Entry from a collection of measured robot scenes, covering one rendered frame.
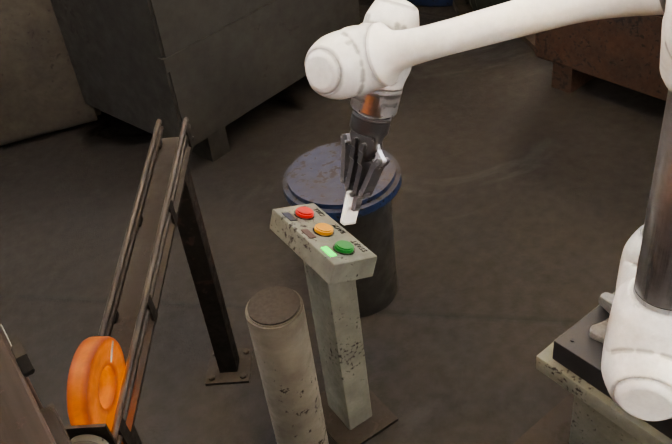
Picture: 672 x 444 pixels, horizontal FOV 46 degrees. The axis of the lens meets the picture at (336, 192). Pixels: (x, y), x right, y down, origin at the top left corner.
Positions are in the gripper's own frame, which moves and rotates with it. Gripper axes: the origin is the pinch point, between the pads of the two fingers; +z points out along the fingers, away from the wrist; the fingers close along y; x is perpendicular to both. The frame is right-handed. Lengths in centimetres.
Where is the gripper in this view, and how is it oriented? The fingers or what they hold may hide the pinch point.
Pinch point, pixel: (351, 207)
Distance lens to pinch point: 155.8
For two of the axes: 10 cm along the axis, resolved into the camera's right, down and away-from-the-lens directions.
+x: 8.0, -1.1, 5.9
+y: 5.6, 4.5, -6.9
